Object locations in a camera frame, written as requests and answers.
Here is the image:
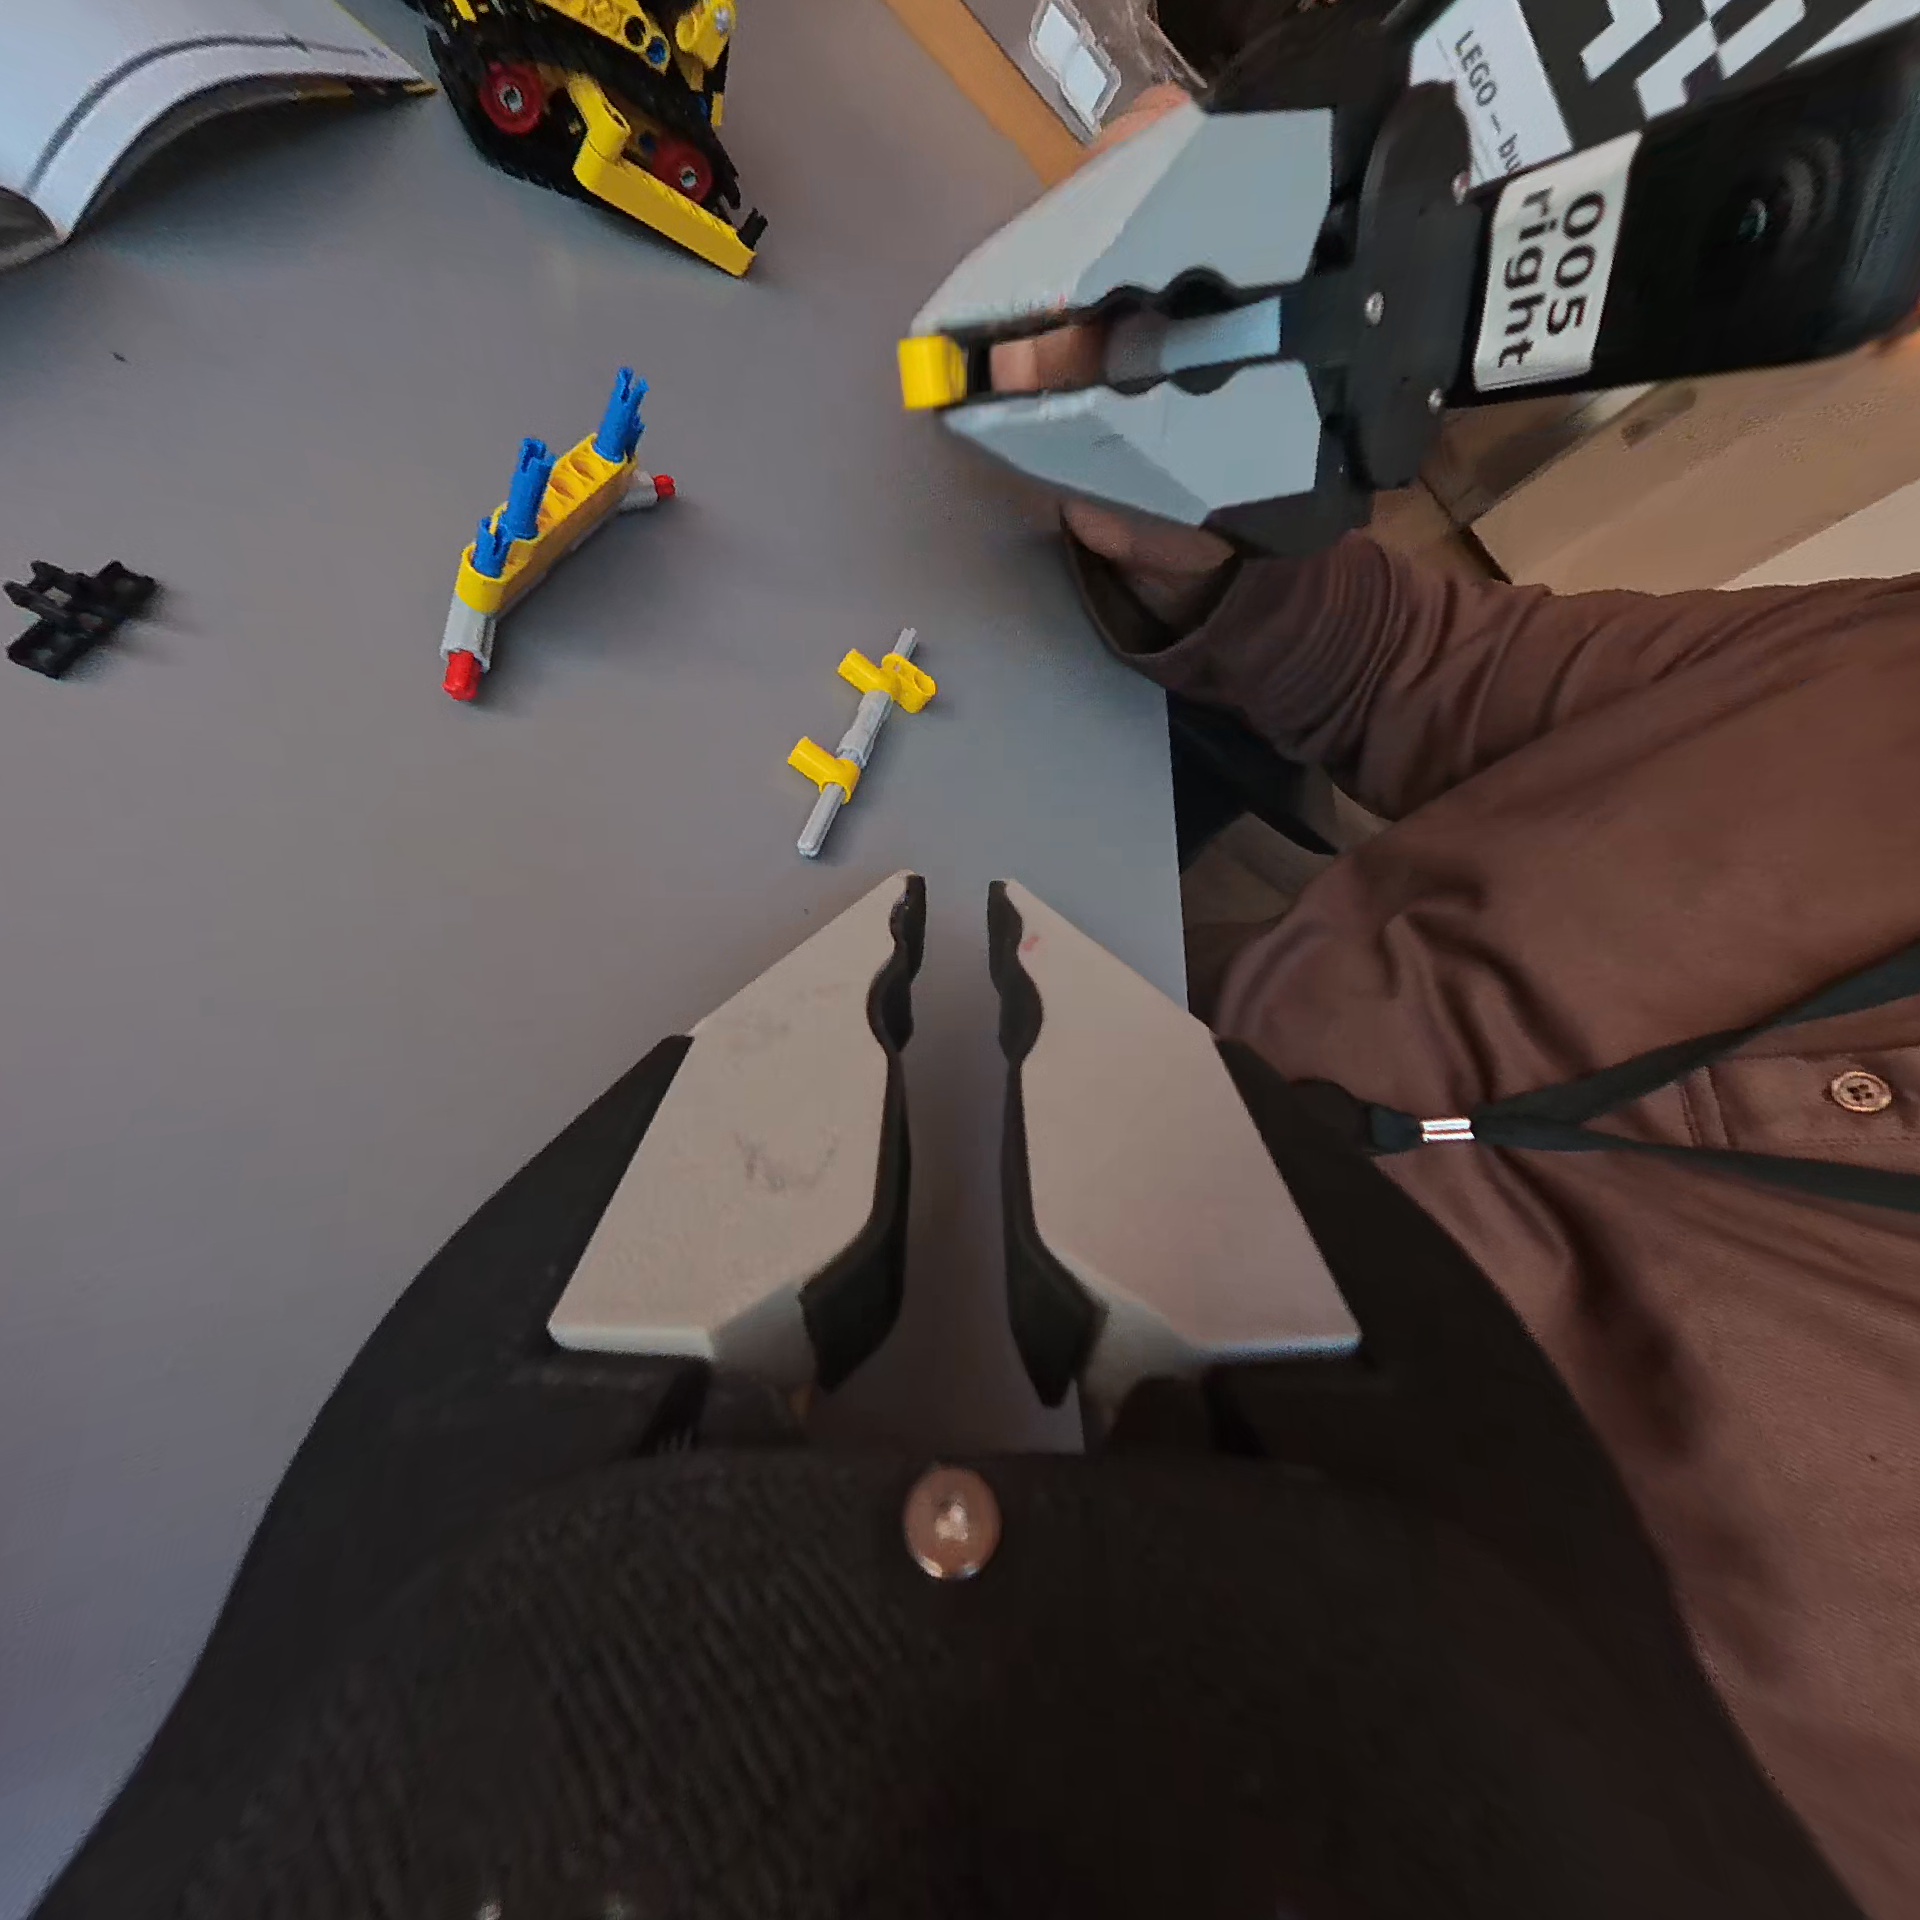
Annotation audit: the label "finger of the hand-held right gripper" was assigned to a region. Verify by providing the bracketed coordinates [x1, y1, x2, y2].
[908, 102, 1339, 350]
[941, 301, 1327, 530]

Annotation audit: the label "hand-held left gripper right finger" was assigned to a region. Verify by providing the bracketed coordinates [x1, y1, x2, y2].
[986, 879, 1360, 1452]

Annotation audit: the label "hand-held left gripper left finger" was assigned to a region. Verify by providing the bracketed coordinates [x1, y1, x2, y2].
[547, 867, 930, 1393]

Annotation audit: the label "grey lego axle yellow connectors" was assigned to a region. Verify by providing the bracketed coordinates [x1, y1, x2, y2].
[786, 628, 941, 858]

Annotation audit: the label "person's right forearm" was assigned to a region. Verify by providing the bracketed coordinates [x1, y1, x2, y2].
[1069, 531, 1920, 963]

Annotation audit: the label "yellow black lego bulldozer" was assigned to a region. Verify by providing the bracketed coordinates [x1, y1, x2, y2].
[412, 0, 769, 280]

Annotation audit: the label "yellow lego beam blue pins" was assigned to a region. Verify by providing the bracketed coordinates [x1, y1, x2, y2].
[437, 365, 680, 705]

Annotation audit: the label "black lego track links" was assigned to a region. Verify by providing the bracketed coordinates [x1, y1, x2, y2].
[4, 559, 161, 681]

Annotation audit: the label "lego instruction booklet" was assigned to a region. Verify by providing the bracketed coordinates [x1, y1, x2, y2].
[0, 0, 439, 273]

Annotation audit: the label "person's right hand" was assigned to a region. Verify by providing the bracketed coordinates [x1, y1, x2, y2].
[989, 87, 1238, 602]

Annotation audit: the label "small clear plastic packet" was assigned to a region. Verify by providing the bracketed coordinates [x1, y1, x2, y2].
[1028, 0, 1124, 132]

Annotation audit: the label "grey table with wooden edge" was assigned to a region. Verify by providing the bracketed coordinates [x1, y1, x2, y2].
[880, 0, 1216, 189]

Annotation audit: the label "framed sign with black pattern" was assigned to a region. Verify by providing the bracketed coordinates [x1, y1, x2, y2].
[1409, 0, 1920, 189]

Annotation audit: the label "person's torso in brown shirt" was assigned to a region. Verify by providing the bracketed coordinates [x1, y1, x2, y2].
[1185, 808, 1920, 1920]

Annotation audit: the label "black lanyard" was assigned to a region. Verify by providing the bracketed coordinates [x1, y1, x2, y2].
[1359, 943, 1920, 1219]

